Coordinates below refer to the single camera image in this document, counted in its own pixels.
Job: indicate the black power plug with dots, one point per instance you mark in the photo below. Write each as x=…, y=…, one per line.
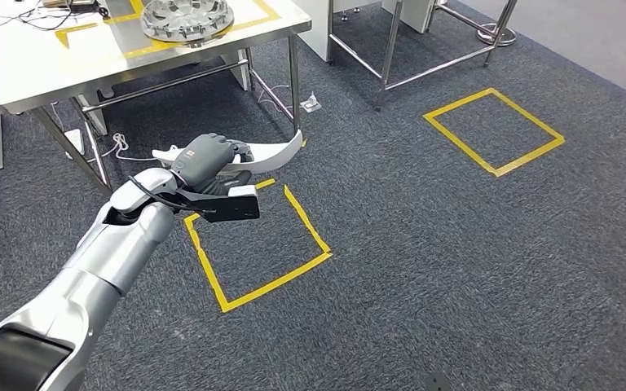
x=102, y=11

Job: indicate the stainless steel table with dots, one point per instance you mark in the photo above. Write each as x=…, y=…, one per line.
x=391, y=43

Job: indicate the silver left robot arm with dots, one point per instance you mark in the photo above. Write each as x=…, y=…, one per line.
x=108, y=259

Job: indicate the metal floor outlet box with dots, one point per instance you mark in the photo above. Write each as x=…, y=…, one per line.
x=311, y=103

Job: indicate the chrome round stanchion base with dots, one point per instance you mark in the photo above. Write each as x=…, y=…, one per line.
x=496, y=36

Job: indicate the grey wheel hubcap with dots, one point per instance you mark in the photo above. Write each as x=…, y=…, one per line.
x=183, y=19

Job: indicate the stainless steel workbench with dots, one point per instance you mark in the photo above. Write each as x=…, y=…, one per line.
x=48, y=70

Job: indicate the white power strip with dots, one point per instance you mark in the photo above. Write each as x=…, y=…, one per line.
x=74, y=141

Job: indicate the black power adapter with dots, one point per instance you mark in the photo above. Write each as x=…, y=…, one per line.
x=83, y=5

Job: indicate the white curved plastic part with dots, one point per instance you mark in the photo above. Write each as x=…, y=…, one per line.
x=275, y=156

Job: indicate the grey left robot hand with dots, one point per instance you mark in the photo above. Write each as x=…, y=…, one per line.
x=202, y=156

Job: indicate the yellow floor tape square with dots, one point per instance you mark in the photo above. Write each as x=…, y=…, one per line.
x=205, y=270
x=453, y=137

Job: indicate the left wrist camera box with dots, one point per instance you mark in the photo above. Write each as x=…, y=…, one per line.
x=234, y=208

